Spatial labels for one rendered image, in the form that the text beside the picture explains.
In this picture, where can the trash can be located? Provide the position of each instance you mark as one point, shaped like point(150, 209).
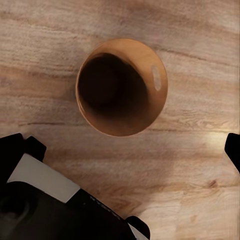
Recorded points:
point(115, 87)

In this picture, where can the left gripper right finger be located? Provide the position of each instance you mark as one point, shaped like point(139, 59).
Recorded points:
point(232, 149)

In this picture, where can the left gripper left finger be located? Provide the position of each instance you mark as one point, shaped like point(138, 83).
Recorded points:
point(12, 149)

